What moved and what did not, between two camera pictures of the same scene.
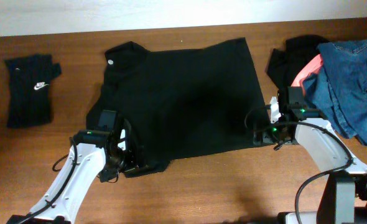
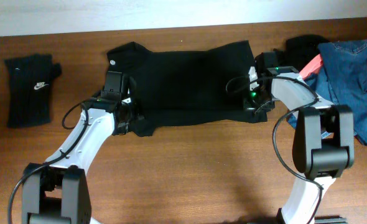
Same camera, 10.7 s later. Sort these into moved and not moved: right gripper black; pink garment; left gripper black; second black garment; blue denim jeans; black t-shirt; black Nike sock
Moved: right gripper black; left gripper black; black t-shirt
Not moved: second black garment; blue denim jeans; black Nike sock; pink garment
